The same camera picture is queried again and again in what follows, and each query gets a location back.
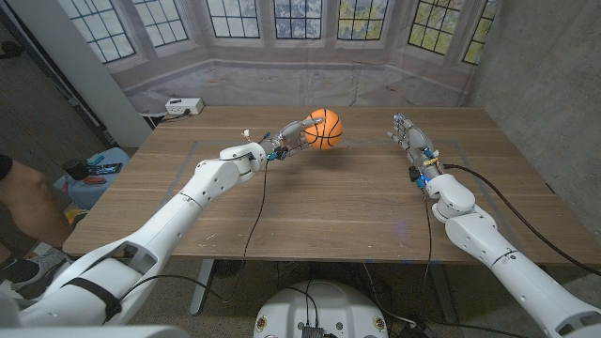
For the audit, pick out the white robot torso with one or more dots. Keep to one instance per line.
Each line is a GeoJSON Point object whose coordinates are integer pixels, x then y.
{"type": "Point", "coordinates": [321, 310]}

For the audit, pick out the black round fan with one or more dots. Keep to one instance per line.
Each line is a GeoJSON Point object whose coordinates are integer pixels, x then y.
{"type": "Point", "coordinates": [229, 268]}

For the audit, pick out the yellow object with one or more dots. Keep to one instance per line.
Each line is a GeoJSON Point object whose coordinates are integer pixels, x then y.
{"type": "Point", "coordinates": [75, 217]}

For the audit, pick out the black phone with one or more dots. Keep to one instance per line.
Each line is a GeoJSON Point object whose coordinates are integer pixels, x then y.
{"type": "Point", "coordinates": [107, 168]}

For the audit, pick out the blue stool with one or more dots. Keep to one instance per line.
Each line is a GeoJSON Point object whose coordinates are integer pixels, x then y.
{"type": "Point", "coordinates": [94, 192]}

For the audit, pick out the printed window backdrop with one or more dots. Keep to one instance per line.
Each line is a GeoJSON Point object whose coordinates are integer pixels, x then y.
{"type": "Point", "coordinates": [300, 84]}

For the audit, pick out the white power strip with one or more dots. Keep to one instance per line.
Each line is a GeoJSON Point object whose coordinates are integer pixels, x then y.
{"type": "Point", "coordinates": [184, 106]}

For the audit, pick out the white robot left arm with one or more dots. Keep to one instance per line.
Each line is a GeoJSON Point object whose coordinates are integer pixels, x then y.
{"type": "Point", "coordinates": [178, 216]}

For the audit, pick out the grey black sneaker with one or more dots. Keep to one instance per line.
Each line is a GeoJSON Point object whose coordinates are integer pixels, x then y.
{"type": "Point", "coordinates": [28, 272]}

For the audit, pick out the red tool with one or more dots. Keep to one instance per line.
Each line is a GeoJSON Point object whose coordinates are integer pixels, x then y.
{"type": "Point", "coordinates": [95, 180]}

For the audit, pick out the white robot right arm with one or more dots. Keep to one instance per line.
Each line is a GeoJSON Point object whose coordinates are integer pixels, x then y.
{"type": "Point", "coordinates": [516, 277]}

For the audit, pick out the orange mini basketball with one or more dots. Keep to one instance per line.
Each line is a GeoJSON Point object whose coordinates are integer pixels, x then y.
{"type": "Point", "coordinates": [328, 133]}

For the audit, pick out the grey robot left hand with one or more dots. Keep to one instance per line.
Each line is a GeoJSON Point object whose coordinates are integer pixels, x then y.
{"type": "Point", "coordinates": [288, 141]}

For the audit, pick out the person bare leg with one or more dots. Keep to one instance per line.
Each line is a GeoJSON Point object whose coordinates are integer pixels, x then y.
{"type": "Point", "coordinates": [33, 202]}

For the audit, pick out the grey table leg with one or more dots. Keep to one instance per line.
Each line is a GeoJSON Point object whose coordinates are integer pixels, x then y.
{"type": "Point", "coordinates": [202, 286]}
{"type": "Point", "coordinates": [443, 293]}

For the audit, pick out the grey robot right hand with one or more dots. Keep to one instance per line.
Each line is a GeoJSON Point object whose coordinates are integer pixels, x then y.
{"type": "Point", "coordinates": [415, 141]}

